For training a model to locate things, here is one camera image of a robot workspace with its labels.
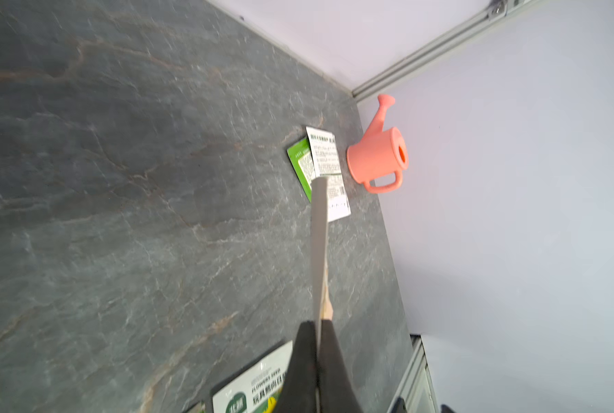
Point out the pink watering can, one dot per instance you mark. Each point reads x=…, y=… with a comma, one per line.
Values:
x=378, y=161

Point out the green seed packet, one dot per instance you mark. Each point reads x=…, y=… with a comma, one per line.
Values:
x=302, y=162

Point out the white orange-print seed packet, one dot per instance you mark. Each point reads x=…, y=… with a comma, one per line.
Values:
x=319, y=230

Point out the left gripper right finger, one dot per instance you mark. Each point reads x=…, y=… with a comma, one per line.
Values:
x=335, y=389

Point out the sunflower seed packet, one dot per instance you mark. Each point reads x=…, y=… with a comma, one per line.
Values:
x=257, y=386

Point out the white text seed packet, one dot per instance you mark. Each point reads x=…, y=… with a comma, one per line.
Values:
x=326, y=162

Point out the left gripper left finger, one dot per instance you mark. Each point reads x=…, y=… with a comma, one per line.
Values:
x=299, y=392

